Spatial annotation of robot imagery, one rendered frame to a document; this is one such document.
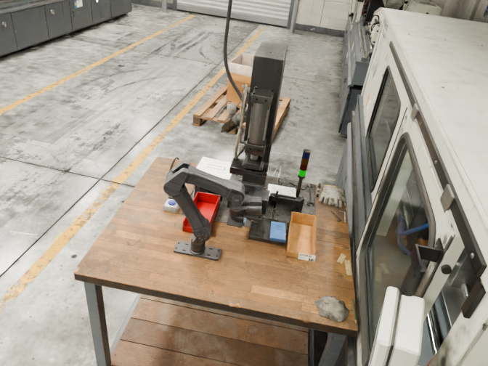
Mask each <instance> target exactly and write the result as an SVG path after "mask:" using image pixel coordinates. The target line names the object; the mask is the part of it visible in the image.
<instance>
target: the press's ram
mask: <svg viewBox="0 0 488 366"><path fill-rule="evenodd" d="M263 157H264V156H263ZM263 157H262V158H261V157H260V156H259V155H253V154H247V155H246V157H245V158H244V159H242V158H238V159H235V158H233V160H232V163H231V165H230V167H229V173H230V174H237V175H241V176H249V177H253V178H257V179H267V173H268V169H269V163H265V162H262V161H263Z"/></svg>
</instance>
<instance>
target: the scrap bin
mask: <svg viewBox="0 0 488 366"><path fill-rule="evenodd" d="M193 201H194V203H195V205H196V206H197V207H198V209H199V211H200V212H201V213H202V215H204V217H205V218H208V220H209V221H210V223H211V226H212V224H213V221H214V218H215V215H216V212H217V210H218V207H219V201H220V195H213V194H208V193H204V192H197V193H196V195H195V197H194V199H193ZM183 232H191V233H192V228H191V226H190V223H189V222H188V220H187V218H186V217H185V218H184V220H183Z"/></svg>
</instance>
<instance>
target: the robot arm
mask: <svg viewBox="0 0 488 366"><path fill-rule="evenodd" d="M185 183H187V184H193V185H196V186H199V187H202V188H204V189H207V190H210V191H212V192H215V193H217V194H219V195H221V196H222V197H224V198H226V200H228V201H231V203H230V210H229V216H228V220H227V225H229V226H235V227H239V228H242V227H243V222H244V218H247V219H248V220H250V221H253V222H255V223H257V222H258V223H260V222H261V215H262V210H261V207H262V206H261V204H262V202H261V197H249V195H245V187H244V185H243V184H242V183H241V182H238V181H235V180H229V179H223V178H220V177H217V176H214V175H212V174H209V173H207V172H204V171H201V170H200V169H198V168H196V167H194V166H192V165H190V160H187V159H185V160H183V161H182V162H181V163H179V164H178V165H176V166H175V167H173V168H172V169H171V170H170V171H169V172H168V173H167V176H166V180H165V183H164V186H163V190H164V192H165V193H166V194H167V195H168V196H169V197H170V196H171V197H172V198H173V199H174V200H175V201H176V203H177V204H178V206H179V207H180V208H181V210H182V212H183V214H184V215H185V216H186V218H187V220H188V222H189V223H190V226H191V228H192V233H193V236H192V237H191V243H188V242H185V241H181V240H178V241H177V242H176V245H175V247H174V253H180V254H184V255H188V256H195V257H199V258H203V259H210V260H214V261H218V260H219V257H220V254H221V249H220V248H215V247H211V246H207V245H205V244H206V241H207V240H209V239H210V236H211V223H210V221H209V220H208V218H205V217H204V215H202V213H201V212H200V211H199V209H198V207H197V206H196V205H195V203H194V201H193V199H192V198H191V196H190V194H189V193H188V191H187V188H186V186H185Z"/></svg>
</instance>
